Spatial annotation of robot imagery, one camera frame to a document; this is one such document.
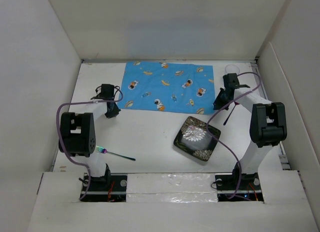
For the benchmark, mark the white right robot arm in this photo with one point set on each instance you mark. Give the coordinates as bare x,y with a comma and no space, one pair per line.
268,126

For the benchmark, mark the clear plastic cup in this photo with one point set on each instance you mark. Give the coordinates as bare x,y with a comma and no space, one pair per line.
231,68

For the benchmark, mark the black floral square plate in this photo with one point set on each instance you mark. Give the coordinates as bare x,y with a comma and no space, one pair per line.
194,138

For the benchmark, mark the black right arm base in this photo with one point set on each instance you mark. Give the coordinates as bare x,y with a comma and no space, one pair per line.
236,187

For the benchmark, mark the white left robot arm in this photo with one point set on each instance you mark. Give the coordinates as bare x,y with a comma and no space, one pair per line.
77,135

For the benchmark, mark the iridescent fork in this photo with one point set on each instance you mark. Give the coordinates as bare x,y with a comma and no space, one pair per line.
105,151

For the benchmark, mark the blue space-print cloth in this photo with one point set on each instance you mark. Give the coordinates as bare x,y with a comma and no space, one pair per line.
168,87

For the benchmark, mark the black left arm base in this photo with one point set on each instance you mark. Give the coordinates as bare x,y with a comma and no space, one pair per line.
110,188

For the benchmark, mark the purple iridescent spoon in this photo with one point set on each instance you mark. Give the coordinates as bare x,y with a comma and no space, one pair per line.
228,117

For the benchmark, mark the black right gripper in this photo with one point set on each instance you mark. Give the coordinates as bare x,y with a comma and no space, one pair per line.
217,103

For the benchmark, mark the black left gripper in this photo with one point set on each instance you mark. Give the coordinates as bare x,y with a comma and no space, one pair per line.
113,114

